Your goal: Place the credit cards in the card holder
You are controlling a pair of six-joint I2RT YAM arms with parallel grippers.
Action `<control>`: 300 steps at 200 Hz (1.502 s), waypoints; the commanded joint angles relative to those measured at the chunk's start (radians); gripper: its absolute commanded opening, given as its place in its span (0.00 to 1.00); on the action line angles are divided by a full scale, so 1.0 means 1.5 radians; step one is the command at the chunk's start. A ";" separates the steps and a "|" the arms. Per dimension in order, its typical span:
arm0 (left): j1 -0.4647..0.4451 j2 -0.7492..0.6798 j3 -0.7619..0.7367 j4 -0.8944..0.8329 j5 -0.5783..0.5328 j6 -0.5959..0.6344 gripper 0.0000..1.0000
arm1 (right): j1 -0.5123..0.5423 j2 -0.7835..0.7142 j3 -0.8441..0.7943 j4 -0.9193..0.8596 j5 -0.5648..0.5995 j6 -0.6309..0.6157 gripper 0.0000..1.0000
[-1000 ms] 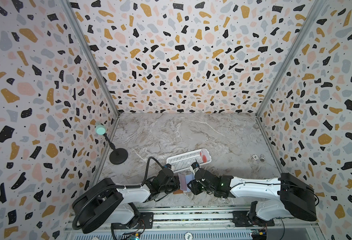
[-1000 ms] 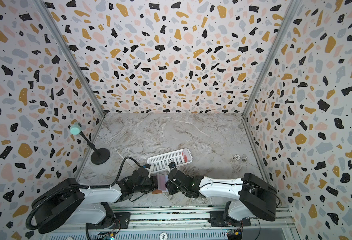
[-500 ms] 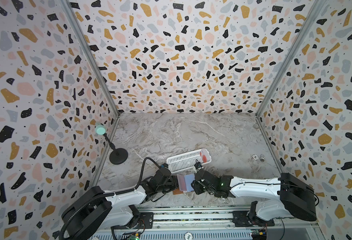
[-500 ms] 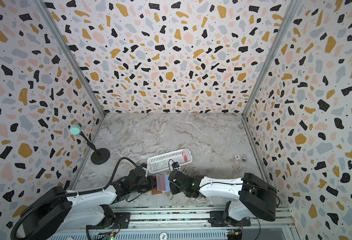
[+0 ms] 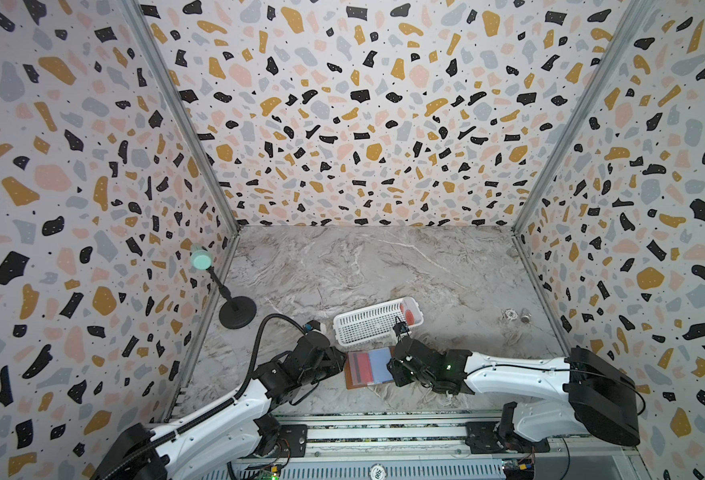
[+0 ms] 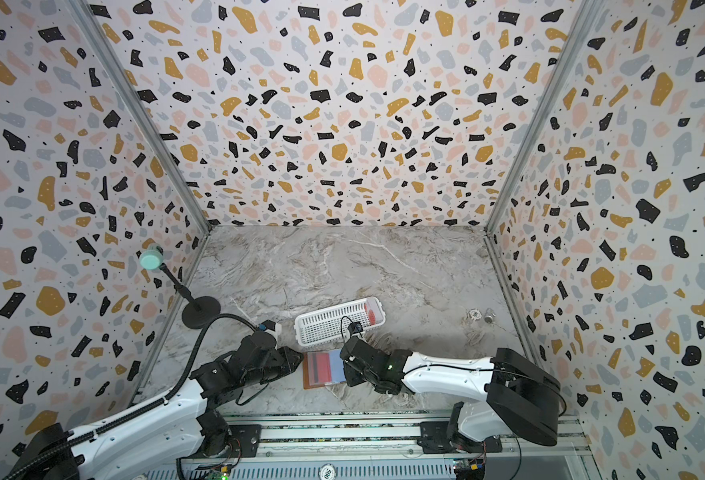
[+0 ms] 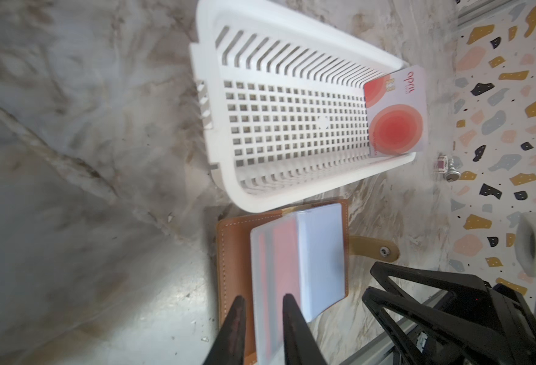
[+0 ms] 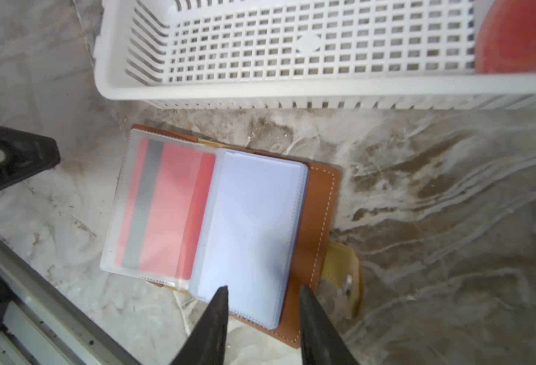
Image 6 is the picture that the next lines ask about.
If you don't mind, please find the brown leather card holder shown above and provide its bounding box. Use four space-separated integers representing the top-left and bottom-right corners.
302 349 346 390

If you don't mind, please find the black corrugated cable hose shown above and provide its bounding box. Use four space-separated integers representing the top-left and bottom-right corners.
3 313 264 480

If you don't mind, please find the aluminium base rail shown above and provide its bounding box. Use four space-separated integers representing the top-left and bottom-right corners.
75 409 605 480

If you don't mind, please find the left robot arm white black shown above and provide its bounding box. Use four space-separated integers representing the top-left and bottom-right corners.
8 330 304 479

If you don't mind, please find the aluminium corner post left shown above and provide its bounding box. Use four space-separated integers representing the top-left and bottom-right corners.
64 1 212 237

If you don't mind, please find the black stand with green ball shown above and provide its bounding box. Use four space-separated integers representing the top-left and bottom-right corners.
140 244 222 330

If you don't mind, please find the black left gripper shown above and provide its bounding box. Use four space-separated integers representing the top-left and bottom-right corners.
248 344 310 388

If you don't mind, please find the aluminium corner post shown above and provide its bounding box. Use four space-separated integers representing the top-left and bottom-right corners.
484 0 605 237
64 1 212 237

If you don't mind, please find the white plastic slotted basket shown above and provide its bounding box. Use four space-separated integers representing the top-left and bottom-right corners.
294 297 385 348

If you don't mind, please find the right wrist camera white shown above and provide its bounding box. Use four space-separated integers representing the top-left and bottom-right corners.
348 321 364 336

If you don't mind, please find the aluminium corner post right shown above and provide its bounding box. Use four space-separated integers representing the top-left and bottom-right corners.
484 0 605 237

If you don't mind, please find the red white credit card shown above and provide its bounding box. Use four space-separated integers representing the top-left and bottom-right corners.
365 298 386 328
308 352 334 387

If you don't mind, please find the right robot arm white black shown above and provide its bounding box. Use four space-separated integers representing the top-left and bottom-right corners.
340 337 565 451

